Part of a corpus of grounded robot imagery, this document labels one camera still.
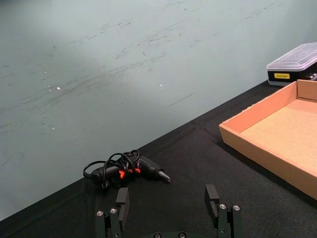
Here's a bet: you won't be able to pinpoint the black table cloth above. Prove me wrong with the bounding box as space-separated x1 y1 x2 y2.
0 78 317 238

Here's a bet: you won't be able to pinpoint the black corded tool, orange parts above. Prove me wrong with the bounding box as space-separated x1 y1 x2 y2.
83 149 171 190

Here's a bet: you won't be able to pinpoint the shallow brown cardboard tray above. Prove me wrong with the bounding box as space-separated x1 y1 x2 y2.
218 79 317 200

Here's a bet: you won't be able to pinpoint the clear plastic case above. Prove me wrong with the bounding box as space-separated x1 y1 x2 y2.
266 42 317 87

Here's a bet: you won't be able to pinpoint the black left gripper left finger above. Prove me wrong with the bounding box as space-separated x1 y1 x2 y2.
95 187 130 238

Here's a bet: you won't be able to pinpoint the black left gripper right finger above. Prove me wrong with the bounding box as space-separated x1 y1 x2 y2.
204 184 245 238

